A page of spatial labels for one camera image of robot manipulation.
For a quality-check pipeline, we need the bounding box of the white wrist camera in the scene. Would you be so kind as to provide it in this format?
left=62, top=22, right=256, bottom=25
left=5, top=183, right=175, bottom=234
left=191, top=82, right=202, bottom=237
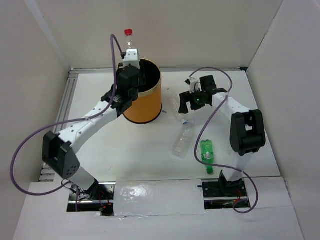
left=185, top=77, right=201, bottom=93
left=123, top=48, right=140, bottom=69

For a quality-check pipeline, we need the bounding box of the clear bottle blue-white cap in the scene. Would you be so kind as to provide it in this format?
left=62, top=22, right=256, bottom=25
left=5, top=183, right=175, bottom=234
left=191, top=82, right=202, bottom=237
left=168, top=90, right=189, bottom=125

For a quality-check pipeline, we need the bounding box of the red cap labelled bottle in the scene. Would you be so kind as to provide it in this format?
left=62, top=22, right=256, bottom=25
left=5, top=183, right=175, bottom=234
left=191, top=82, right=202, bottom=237
left=124, top=28, right=137, bottom=50

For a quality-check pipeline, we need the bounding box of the green bottle right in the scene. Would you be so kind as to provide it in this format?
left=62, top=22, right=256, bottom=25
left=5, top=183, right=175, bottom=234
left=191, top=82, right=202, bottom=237
left=200, top=139, right=215, bottom=175

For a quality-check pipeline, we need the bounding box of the clear bottle white cap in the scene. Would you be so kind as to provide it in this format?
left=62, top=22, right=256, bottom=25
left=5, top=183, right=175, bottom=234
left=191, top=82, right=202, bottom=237
left=171, top=120, right=195, bottom=159

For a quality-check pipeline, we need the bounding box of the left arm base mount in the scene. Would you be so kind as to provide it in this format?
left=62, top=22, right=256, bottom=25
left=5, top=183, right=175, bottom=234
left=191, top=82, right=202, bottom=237
left=65, top=182, right=116, bottom=217

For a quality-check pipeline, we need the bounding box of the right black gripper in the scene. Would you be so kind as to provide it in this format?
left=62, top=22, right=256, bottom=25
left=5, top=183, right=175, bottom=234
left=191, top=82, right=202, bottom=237
left=178, top=88, right=206, bottom=114

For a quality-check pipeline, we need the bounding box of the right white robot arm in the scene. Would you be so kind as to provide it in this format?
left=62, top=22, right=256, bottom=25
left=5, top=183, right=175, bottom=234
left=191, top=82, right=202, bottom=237
left=178, top=75, right=266, bottom=196

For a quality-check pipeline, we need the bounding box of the white foil cover sheet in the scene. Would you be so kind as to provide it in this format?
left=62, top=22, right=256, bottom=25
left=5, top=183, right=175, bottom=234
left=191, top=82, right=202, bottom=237
left=113, top=179, right=206, bottom=217

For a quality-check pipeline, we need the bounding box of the orange cylindrical bin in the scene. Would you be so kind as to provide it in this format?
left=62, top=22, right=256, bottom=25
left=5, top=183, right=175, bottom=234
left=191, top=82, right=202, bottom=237
left=122, top=58, right=162, bottom=125

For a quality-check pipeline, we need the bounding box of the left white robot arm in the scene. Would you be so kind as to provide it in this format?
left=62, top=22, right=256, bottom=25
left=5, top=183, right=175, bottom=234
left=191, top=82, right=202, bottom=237
left=42, top=63, right=146, bottom=200

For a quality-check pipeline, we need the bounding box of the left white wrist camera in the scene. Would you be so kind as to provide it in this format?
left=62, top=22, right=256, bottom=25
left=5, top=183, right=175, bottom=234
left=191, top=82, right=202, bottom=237
left=123, top=48, right=140, bottom=69

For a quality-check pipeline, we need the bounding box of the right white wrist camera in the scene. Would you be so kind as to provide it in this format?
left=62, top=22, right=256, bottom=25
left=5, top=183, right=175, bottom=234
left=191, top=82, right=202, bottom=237
left=185, top=77, right=201, bottom=93

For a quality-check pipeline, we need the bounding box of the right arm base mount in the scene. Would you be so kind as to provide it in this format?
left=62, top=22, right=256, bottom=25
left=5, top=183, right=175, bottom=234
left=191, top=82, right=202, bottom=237
left=197, top=172, right=251, bottom=210

